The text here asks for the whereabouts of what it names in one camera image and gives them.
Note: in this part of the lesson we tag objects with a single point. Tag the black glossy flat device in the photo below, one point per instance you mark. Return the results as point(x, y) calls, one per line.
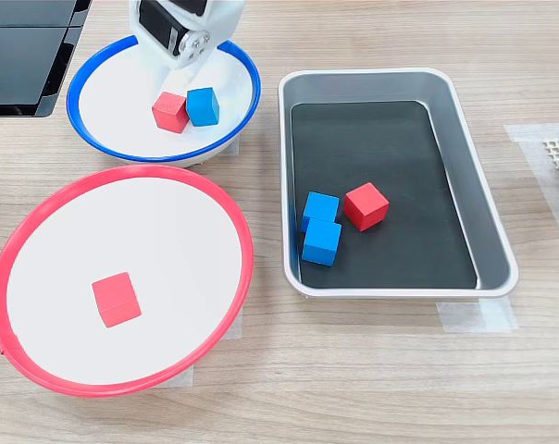
point(16, 60)

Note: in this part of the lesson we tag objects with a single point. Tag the clear tape strip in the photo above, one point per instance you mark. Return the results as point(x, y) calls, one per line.
point(235, 328)
point(232, 149)
point(180, 379)
point(474, 316)

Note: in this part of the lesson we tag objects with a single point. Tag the red-rimmed white plate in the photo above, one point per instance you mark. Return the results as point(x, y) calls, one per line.
point(168, 240)

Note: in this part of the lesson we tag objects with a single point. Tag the blue cube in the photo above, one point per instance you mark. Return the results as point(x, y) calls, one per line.
point(203, 107)
point(322, 242)
point(321, 205)

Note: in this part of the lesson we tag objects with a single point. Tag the pale translucent tape sheet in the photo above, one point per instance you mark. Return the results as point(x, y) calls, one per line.
point(534, 139)

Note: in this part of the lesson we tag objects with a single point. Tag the pale perforated base plate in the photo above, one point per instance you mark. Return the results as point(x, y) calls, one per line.
point(551, 150)

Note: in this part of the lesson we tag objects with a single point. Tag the black tray mat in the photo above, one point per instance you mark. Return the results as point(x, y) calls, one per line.
point(400, 148)

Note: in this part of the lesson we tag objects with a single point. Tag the red cube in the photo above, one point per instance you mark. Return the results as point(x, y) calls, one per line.
point(366, 206)
point(116, 299)
point(170, 112)

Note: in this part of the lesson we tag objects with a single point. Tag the steel tray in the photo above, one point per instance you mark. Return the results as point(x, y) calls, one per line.
point(492, 240)

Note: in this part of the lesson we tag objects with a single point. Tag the blue-rimmed white plate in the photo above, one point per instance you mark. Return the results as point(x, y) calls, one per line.
point(117, 115)

